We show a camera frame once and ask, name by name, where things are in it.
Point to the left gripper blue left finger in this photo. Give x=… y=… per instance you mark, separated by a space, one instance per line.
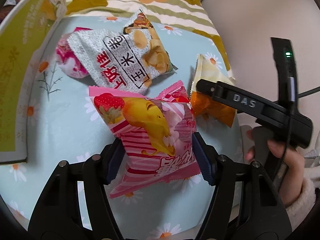
x=114 y=157

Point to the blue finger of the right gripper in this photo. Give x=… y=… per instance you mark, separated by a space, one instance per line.
x=207 y=88

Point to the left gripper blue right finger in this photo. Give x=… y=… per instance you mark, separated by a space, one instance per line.
x=205 y=157

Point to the pink strawberry snack bag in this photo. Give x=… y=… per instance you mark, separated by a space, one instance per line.
x=156 y=134

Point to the light blue daisy tablecloth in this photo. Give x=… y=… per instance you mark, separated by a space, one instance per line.
x=66 y=126

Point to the white fleece sleeve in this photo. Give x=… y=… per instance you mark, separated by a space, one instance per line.
x=299 y=210

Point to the silver corn chip bag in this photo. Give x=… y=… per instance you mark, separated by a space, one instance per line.
x=128 y=60

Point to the pink round snack bag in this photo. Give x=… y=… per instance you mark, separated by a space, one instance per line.
x=67 y=60

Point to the green cardboard snack box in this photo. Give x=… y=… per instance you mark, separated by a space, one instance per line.
x=25 y=32

